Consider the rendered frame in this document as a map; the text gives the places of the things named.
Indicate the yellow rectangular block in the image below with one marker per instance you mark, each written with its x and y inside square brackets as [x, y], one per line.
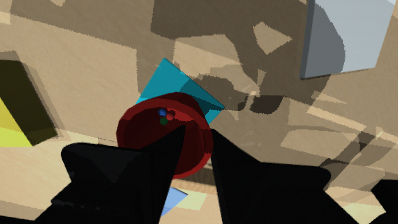
[23, 121]

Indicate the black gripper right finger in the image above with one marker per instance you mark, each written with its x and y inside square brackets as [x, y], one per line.
[241, 180]

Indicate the dark red cup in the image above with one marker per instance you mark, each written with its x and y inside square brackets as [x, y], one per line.
[140, 126]

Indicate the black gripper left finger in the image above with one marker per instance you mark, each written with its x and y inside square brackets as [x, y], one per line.
[151, 167]

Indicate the tan wooden flat bar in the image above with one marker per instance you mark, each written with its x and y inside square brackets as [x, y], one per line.
[202, 181]

